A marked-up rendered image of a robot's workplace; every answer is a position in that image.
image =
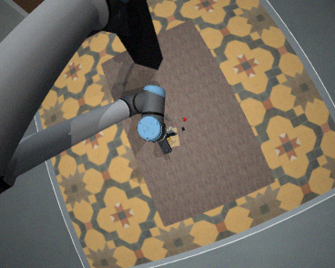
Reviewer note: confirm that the tan mat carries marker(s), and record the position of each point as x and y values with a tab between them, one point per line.
174	141

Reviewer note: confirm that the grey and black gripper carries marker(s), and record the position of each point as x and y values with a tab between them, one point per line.
170	133

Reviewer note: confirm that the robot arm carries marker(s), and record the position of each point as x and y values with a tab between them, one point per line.
32	57

